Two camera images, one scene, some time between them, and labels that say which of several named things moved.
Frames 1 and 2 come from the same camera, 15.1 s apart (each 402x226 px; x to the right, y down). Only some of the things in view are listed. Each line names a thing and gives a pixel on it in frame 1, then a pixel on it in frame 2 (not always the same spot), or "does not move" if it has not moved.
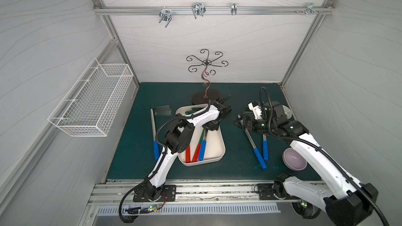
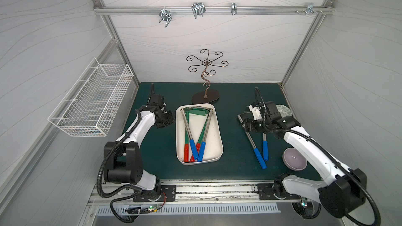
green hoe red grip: x=197 y=154 does not move
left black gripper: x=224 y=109 → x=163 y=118
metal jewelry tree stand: x=206 y=62 does not move
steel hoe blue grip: x=203 y=147 does not move
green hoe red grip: x=188 y=157 does not move
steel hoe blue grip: x=164 y=110 → x=192 y=142
